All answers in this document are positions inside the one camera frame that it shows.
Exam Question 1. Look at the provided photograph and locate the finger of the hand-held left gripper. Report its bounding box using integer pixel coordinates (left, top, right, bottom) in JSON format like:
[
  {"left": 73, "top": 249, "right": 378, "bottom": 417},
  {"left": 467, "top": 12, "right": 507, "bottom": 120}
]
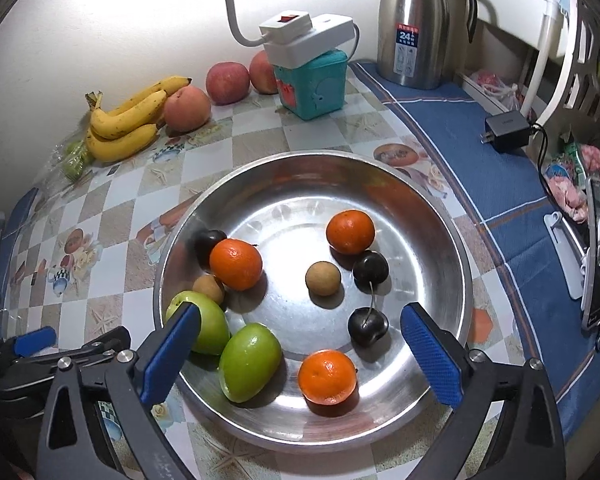
[
  {"left": 10, "top": 326, "right": 131, "bottom": 376},
  {"left": 0, "top": 326, "right": 57, "bottom": 358}
]

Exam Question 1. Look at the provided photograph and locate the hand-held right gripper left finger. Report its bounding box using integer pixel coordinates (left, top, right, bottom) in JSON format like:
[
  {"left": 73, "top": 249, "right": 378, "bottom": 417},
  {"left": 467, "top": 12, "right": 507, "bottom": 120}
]
[{"left": 36, "top": 301, "right": 203, "bottom": 480}]

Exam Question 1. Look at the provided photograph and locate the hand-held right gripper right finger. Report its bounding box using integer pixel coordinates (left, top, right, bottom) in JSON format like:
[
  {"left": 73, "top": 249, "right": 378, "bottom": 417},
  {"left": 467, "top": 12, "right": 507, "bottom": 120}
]
[{"left": 400, "top": 304, "right": 567, "bottom": 480}]

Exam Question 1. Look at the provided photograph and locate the small green jujube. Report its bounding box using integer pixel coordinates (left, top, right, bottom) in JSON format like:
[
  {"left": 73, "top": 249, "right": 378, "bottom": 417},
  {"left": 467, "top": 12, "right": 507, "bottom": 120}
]
[{"left": 165, "top": 290, "right": 231, "bottom": 357}]

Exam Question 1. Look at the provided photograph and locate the dark purple plum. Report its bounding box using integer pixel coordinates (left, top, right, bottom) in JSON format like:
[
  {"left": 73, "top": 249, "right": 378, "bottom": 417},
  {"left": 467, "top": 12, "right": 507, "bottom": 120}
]
[
  {"left": 347, "top": 307, "right": 389, "bottom": 347},
  {"left": 194, "top": 229, "right": 228, "bottom": 270},
  {"left": 352, "top": 251, "right": 390, "bottom": 292}
]

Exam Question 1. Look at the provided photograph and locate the brown longan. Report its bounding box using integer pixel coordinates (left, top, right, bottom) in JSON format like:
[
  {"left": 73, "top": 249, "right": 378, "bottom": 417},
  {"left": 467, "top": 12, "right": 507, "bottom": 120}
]
[
  {"left": 305, "top": 261, "right": 342, "bottom": 297},
  {"left": 192, "top": 273, "right": 226, "bottom": 306}
]

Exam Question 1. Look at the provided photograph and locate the large green jujube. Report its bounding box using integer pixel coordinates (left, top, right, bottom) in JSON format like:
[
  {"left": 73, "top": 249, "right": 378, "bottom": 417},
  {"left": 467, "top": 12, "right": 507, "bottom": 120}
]
[{"left": 218, "top": 322, "right": 284, "bottom": 404}]

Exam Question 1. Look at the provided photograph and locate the orange tangerine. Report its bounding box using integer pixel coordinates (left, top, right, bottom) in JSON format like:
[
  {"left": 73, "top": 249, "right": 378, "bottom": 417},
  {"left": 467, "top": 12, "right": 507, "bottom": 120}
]
[
  {"left": 209, "top": 238, "right": 264, "bottom": 292},
  {"left": 298, "top": 349, "right": 358, "bottom": 406},
  {"left": 325, "top": 210, "right": 376, "bottom": 256}
]

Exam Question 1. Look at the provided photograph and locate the stainless steel basin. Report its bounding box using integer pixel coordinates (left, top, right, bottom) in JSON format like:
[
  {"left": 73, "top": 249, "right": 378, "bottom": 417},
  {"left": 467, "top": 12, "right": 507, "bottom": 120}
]
[{"left": 152, "top": 151, "right": 475, "bottom": 453}]

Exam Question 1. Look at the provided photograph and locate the clear bag of green fruits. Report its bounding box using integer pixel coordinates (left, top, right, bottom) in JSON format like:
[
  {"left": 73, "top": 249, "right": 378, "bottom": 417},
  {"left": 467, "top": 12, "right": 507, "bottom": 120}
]
[{"left": 35, "top": 127, "right": 98, "bottom": 196}]

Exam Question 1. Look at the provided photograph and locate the checkered printed tablecloth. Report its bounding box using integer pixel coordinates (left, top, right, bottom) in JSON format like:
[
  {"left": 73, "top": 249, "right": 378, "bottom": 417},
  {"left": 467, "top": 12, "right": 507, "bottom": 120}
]
[{"left": 0, "top": 77, "right": 486, "bottom": 480}]

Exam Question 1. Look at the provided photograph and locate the white phone stand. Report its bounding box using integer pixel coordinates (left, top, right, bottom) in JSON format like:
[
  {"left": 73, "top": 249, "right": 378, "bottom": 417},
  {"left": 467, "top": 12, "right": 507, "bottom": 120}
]
[{"left": 544, "top": 211, "right": 588, "bottom": 301}]

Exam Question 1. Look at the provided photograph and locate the blue tablecloth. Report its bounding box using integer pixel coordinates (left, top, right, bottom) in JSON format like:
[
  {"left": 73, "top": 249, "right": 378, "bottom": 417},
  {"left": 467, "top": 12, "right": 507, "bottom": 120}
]
[{"left": 0, "top": 60, "right": 600, "bottom": 441}]

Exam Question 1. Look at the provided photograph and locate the smartphone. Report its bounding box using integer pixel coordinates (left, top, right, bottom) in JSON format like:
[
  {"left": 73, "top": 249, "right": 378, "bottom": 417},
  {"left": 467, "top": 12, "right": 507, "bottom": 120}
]
[{"left": 580, "top": 177, "right": 600, "bottom": 331}]

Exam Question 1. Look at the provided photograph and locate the yellow banana bunch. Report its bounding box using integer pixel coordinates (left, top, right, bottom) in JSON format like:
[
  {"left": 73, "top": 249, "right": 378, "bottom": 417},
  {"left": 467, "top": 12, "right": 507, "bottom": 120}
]
[{"left": 84, "top": 76, "right": 193, "bottom": 163}]

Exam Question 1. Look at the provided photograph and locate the black charger adapter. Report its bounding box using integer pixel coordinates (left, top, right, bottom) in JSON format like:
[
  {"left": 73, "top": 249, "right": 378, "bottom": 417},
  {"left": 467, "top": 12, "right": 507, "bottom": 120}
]
[{"left": 481, "top": 112, "right": 531, "bottom": 154}]

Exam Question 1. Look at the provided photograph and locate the pink peach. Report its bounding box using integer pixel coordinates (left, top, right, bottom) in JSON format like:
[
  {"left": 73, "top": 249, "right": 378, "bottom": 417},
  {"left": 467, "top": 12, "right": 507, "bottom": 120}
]
[{"left": 162, "top": 85, "right": 212, "bottom": 130}]

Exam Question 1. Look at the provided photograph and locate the pink patterned bag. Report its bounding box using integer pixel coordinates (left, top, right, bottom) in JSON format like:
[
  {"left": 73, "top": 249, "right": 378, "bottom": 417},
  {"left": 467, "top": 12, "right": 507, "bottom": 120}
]
[{"left": 542, "top": 142, "right": 600, "bottom": 221}]

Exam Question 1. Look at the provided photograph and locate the red apple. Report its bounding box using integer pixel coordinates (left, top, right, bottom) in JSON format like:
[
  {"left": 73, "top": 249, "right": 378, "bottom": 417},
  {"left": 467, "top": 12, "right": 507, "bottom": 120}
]
[
  {"left": 205, "top": 61, "right": 251, "bottom": 106},
  {"left": 249, "top": 51, "right": 279, "bottom": 95}
]

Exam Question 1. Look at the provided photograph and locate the clear bag with red contents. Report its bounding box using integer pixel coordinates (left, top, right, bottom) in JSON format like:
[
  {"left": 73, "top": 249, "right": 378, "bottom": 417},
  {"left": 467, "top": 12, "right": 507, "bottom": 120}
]
[{"left": 467, "top": 70, "right": 523, "bottom": 111}]

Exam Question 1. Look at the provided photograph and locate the teal plastic box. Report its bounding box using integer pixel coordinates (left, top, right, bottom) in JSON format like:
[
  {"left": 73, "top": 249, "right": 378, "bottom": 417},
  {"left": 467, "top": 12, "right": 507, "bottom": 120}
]
[{"left": 272, "top": 49, "right": 348, "bottom": 121}]

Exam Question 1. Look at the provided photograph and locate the stainless steel thermos jug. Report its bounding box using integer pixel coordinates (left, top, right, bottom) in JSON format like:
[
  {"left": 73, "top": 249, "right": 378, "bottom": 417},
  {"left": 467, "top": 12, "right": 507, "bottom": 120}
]
[{"left": 377, "top": 0, "right": 478, "bottom": 91}]

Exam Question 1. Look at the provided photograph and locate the white gooseneck plug lamp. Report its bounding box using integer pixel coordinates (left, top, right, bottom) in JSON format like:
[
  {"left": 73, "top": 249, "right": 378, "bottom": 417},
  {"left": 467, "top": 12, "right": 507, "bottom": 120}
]
[{"left": 200, "top": 0, "right": 313, "bottom": 46}]

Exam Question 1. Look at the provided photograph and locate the white lattice panel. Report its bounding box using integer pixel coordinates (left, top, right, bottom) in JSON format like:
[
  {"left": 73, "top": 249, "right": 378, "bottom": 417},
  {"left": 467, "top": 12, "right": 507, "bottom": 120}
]
[{"left": 555, "top": 0, "right": 600, "bottom": 136}]

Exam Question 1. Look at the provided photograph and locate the black charger cable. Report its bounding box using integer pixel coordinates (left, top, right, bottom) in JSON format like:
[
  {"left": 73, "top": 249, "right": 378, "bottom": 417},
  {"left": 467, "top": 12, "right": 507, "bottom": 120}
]
[{"left": 527, "top": 122, "right": 588, "bottom": 231}]

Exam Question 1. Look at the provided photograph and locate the white power cable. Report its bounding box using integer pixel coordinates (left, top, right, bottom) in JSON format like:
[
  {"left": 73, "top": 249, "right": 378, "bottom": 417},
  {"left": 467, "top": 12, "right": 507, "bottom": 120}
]
[{"left": 347, "top": 22, "right": 362, "bottom": 63}]

